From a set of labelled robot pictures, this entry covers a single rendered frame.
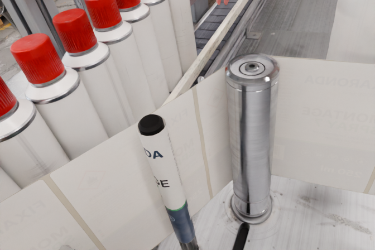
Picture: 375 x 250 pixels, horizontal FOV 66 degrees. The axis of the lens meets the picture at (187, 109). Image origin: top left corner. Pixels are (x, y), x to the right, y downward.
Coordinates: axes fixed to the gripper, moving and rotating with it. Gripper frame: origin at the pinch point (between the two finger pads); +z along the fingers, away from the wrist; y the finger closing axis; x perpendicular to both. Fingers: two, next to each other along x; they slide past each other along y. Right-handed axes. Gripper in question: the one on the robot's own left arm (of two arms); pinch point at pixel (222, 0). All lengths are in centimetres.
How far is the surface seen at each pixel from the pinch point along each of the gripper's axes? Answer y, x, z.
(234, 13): 3.1, 0.3, 2.7
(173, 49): 0.4, -20.8, 13.9
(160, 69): 0.4, -24.3, 17.3
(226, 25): 3.0, -4.1, 6.2
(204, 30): -3.5, 0.6, 6.5
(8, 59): -240, 118, 19
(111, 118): 0.4, -34.5, 23.9
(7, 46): -267, 134, 6
